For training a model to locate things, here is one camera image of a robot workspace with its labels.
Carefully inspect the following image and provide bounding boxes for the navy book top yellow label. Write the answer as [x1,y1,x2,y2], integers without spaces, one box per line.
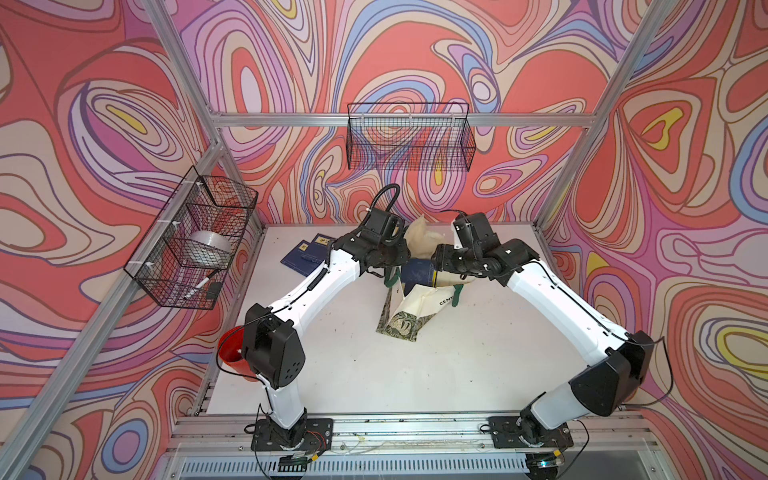
[306,233,335,263]

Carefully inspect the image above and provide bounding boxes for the cream canvas bag green handles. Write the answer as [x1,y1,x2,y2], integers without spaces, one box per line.
[376,216,473,342]

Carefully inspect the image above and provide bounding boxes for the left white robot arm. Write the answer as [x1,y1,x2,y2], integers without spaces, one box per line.
[241,208,410,431]

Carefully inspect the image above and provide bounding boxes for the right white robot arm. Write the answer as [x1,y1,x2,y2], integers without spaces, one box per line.
[431,212,656,445]

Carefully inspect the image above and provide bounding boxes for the silver tape roll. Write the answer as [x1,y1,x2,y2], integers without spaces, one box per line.
[182,230,232,269]

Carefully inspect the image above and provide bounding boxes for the red cup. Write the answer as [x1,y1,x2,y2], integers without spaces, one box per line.
[216,326,259,382]

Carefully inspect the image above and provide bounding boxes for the white marker pen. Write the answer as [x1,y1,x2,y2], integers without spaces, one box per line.
[184,269,220,300]

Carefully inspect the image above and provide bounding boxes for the back black wire basket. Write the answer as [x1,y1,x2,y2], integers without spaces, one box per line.
[346,100,476,172]

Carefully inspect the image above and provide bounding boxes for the black wire basket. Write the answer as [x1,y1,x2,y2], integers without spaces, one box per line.
[123,167,258,310]
[346,100,476,172]

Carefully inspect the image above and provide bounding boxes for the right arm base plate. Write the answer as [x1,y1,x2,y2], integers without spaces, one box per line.
[483,416,574,451]

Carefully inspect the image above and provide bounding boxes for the left black wire basket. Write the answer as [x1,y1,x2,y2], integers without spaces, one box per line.
[123,167,258,310]

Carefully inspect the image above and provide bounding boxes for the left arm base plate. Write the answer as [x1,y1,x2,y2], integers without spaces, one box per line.
[251,417,334,453]

